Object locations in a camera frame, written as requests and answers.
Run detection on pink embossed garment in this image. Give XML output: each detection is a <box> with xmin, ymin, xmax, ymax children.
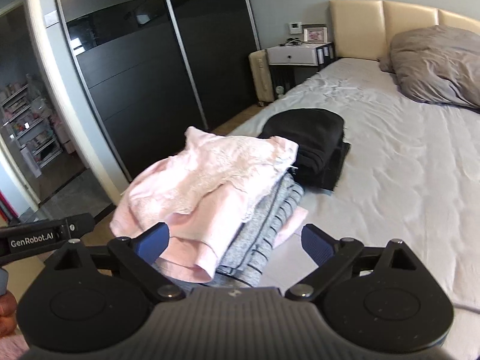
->
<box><xmin>110</xmin><ymin>127</ymin><xmax>299</xmax><ymax>283</ymax></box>

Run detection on grey striped folded clothes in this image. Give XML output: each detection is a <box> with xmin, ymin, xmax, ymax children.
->
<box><xmin>149</xmin><ymin>171</ymin><xmax>305</xmax><ymax>293</ymax></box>

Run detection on folded black clothes pile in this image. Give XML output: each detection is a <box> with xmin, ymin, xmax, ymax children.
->
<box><xmin>259</xmin><ymin>108</ymin><xmax>351</xmax><ymax>191</ymax></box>

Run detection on person's left hand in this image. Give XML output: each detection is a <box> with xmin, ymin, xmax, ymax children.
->
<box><xmin>0</xmin><ymin>291</ymin><xmax>18</xmax><ymax>338</ymax></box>

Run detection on folded light pink cloth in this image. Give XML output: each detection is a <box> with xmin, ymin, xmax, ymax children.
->
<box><xmin>273</xmin><ymin>206</ymin><xmax>308</xmax><ymax>249</ymax></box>

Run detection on storage shelf with items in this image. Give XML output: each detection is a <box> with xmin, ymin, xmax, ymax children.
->
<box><xmin>1</xmin><ymin>73</ymin><xmax>63</xmax><ymax>178</ymax></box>

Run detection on grey bed sheet mattress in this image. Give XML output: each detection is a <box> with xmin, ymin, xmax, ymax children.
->
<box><xmin>236</xmin><ymin>58</ymin><xmax>479</xmax><ymax>359</ymax></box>

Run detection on white left nightstand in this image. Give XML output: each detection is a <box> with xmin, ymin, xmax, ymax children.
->
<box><xmin>265</xmin><ymin>42</ymin><xmax>337</xmax><ymax>99</ymax></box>

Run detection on cream radiator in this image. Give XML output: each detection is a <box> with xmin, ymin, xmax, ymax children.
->
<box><xmin>249</xmin><ymin>49</ymin><xmax>275</xmax><ymax>107</ymax></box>

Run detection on black wardrobe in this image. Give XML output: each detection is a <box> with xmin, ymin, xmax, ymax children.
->
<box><xmin>58</xmin><ymin>0</ymin><xmax>259</xmax><ymax>179</ymax></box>

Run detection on framed photo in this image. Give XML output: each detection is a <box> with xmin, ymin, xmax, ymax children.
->
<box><xmin>302</xmin><ymin>24</ymin><xmax>329</xmax><ymax>44</ymax></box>

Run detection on grey crumpled duvet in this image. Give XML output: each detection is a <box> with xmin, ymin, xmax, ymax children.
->
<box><xmin>379</xmin><ymin>25</ymin><xmax>479</xmax><ymax>111</ymax></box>

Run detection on cream padded headboard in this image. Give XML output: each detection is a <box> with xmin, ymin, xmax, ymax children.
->
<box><xmin>329</xmin><ymin>0</ymin><xmax>479</xmax><ymax>60</ymax></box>

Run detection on wall thermostat panel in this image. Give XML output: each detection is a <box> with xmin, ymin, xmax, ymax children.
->
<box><xmin>288</xmin><ymin>22</ymin><xmax>303</xmax><ymax>35</ymax></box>

